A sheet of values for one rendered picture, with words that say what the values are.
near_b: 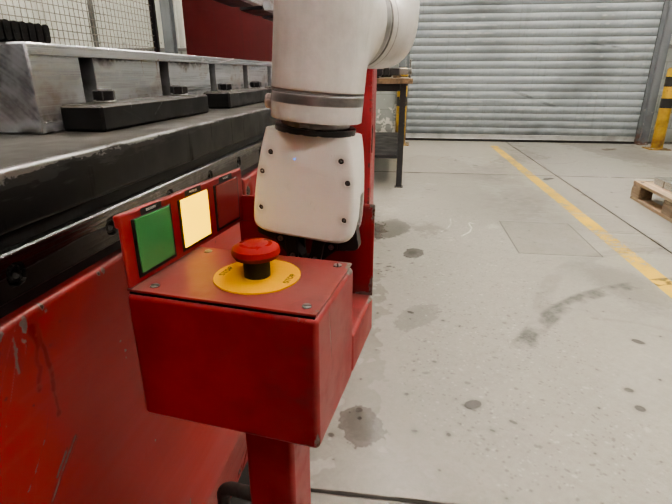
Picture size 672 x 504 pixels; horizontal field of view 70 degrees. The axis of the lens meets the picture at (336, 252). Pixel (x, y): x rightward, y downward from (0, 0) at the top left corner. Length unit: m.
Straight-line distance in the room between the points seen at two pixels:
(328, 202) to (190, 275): 0.14
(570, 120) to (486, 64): 1.45
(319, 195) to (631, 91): 7.65
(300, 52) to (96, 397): 0.37
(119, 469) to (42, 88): 0.42
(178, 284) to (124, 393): 0.20
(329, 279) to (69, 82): 0.42
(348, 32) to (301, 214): 0.16
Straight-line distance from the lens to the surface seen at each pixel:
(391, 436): 1.42
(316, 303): 0.35
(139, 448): 0.63
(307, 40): 0.41
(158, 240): 0.42
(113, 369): 0.55
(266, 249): 0.38
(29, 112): 0.64
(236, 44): 2.35
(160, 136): 0.60
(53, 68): 0.66
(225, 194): 0.52
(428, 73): 7.37
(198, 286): 0.40
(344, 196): 0.43
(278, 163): 0.45
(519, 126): 7.59
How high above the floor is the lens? 0.94
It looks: 21 degrees down
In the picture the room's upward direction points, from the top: straight up
